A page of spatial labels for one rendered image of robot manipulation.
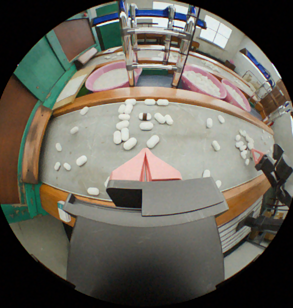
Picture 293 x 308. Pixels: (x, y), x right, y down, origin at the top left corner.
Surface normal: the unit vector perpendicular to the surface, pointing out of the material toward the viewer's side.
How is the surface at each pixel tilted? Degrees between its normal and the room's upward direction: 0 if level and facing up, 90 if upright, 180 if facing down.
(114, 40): 90
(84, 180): 0
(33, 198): 90
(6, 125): 90
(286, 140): 90
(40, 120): 66
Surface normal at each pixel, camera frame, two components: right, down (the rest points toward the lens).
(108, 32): 0.04, 0.97
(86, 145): 0.00, -0.22
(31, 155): 0.92, -0.09
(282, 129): -1.00, 0.04
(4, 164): 1.00, -0.01
